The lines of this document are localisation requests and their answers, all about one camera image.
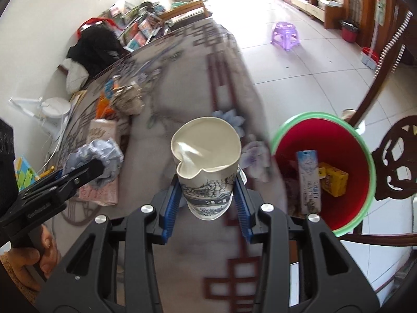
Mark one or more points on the rack of picture books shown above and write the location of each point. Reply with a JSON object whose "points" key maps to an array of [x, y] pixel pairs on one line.
{"points": [[140, 26]]}

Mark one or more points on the grey plastic bag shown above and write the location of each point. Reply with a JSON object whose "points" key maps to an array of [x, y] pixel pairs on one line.
{"points": [[101, 151]]}

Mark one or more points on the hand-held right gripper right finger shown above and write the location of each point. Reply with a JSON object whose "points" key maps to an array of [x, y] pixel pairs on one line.
{"points": [[243, 207]]}

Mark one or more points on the person's left hand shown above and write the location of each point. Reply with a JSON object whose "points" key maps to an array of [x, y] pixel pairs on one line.
{"points": [[49, 251]]}

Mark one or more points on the blue yellow green toy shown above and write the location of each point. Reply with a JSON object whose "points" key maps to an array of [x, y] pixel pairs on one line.
{"points": [[24, 174]]}

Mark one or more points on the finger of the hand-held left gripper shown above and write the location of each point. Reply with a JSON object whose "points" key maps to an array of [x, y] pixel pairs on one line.
{"points": [[84, 174]]}

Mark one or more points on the purple plastic stool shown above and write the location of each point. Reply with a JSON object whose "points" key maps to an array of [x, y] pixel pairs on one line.
{"points": [[286, 36]]}

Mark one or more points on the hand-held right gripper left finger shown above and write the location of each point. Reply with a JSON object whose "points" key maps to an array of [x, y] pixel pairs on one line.
{"points": [[171, 205]]}

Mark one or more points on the floral printed tablecloth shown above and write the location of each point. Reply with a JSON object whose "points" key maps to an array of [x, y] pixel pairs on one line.
{"points": [[202, 88]]}

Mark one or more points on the white cloth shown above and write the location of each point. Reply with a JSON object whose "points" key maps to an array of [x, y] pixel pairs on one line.
{"points": [[76, 75]]}

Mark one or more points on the red bucket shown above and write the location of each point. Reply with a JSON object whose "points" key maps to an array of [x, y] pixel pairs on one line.
{"points": [[349, 32]]}

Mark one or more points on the white desk lamp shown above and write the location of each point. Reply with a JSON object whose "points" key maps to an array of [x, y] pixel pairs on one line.
{"points": [[57, 107]]}

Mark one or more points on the black jacket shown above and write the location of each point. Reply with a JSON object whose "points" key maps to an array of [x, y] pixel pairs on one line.
{"points": [[94, 49]]}

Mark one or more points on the red dustpan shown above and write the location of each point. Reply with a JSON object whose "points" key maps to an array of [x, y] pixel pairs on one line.
{"points": [[369, 58]]}

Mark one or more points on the blue white drink carton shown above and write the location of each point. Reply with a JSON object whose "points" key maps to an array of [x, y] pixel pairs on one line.
{"points": [[309, 182]]}

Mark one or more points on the crumpled grey printed paper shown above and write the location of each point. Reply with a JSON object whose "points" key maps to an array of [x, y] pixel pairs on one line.
{"points": [[128, 101]]}

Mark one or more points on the pink plastic bag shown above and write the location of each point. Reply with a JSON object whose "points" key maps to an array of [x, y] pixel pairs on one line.
{"points": [[99, 194]]}

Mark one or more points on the wooden sofa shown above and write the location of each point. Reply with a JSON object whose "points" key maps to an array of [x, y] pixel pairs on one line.
{"points": [[185, 11]]}

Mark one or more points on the low television cabinet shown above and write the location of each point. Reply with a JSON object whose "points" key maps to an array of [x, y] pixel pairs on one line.
{"points": [[306, 1]]}

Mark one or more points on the yellow-edged picture book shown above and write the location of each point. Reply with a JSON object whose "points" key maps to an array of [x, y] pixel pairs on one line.
{"points": [[78, 99]]}

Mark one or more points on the orange snack bag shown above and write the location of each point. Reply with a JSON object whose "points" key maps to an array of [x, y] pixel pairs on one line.
{"points": [[106, 104]]}

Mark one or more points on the red bin with green rim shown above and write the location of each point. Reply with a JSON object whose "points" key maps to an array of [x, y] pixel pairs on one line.
{"points": [[355, 156]]}

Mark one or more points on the carved dark wooden chair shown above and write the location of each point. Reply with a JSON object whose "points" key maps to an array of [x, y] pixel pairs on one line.
{"points": [[378, 156]]}

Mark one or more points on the yellow drink carton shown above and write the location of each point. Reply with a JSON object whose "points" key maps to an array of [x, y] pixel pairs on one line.
{"points": [[334, 179]]}

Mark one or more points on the red bag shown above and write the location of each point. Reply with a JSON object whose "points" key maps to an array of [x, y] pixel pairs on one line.
{"points": [[89, 22]]}

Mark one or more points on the white blue printed paper cup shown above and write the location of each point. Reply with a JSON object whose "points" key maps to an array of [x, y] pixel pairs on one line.
{"points": [[205, 146]]}

